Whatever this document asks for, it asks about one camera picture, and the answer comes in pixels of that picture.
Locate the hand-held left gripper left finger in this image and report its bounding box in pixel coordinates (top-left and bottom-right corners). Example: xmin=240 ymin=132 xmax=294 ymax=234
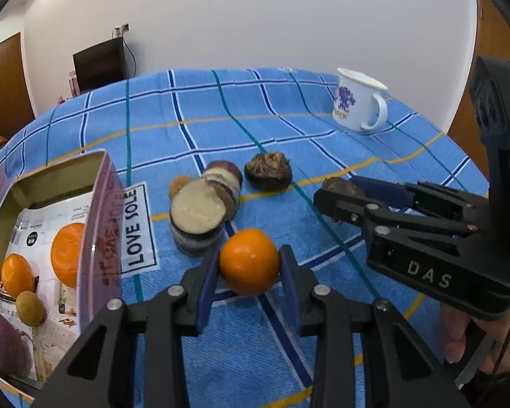
xmin=33 ymin=244 xmax=222 ymax=408

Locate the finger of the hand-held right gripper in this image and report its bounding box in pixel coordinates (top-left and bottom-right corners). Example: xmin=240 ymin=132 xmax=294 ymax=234
xmin=313 ymin=188 xmax=479 ymax=239
xmin=349 ymin=175 xmax=492 ymax=224

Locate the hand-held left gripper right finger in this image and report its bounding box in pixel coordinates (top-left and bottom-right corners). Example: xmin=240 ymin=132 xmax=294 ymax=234
xmin=279 ymin=244 xmax=470 ymax=408

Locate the small brown bulb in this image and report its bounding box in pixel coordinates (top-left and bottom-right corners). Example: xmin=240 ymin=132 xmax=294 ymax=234
xmin=322 ymin=177 xmax=368 ymax=199

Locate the orange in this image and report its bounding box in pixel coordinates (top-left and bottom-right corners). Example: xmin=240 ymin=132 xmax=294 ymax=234
xmin=219 ymin=228 xmax=280 ymax=296
xmin=1 ymin=254 xmax=35 ymax=299
xmin=50 ymin=222 xmax=88 ymax=290

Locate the purple eggplant slice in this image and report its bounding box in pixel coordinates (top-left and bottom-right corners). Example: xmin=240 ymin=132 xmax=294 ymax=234
xmin=170 ymin=177 xmax=227 ymax=234
xmin=203 ymin=160 xmax=244 ymax=222
xmin=171 ymin=217 xmax=226 ymax=259

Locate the small yellow-brown longan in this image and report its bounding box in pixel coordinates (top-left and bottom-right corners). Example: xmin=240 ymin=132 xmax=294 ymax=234
xmin=169 ymin=176 xmax=192 ymax=200

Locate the pink tin box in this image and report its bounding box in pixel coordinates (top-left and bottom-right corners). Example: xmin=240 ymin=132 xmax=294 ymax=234
xmin=0 ymin=149 xmax=125 ymax=396

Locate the green kiwi fruit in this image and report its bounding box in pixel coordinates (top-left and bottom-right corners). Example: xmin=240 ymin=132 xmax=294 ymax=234
xmin=16 ymin=290 xmax=47 ymax=327

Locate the purple-red fruit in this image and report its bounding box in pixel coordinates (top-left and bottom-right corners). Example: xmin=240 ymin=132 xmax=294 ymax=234
xmin=0 ymin=308 xmax=35 ymax=379

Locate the person's right hand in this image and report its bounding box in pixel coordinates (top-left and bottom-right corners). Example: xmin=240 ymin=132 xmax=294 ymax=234
xmin=439 ymin=305 xmax=510 ymax=375

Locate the white mug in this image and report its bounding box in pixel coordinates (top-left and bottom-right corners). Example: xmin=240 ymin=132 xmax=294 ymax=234
xmin=331 ymin=67 xmax=390 ymax=133

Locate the blue plaid tablecloth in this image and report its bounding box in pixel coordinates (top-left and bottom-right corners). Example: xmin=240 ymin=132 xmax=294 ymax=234
xmin=0 ymin=67 xmax=494 ymax=408

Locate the printed paper sheet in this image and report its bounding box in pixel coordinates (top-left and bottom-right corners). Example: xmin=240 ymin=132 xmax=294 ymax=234
xmin=0 ymin=191 xmax=96 ymax=383

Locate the light wooden door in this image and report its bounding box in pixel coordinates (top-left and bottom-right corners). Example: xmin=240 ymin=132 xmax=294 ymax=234
xmin=446 ymin=0 xmax=510 ymax=171

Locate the black television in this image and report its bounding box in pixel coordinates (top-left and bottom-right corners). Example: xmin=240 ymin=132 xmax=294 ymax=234
xmin=72 ymin=37 xmax=126 ymax=94

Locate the dark wooden door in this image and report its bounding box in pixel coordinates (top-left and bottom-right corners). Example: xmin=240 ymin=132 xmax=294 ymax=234
xmin=0 ymin=33 xmax=37 ymax=141

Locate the black power cable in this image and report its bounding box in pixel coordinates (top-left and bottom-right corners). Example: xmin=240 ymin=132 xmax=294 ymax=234
xmin=121 ymin=34 xmax=137 ymax=78

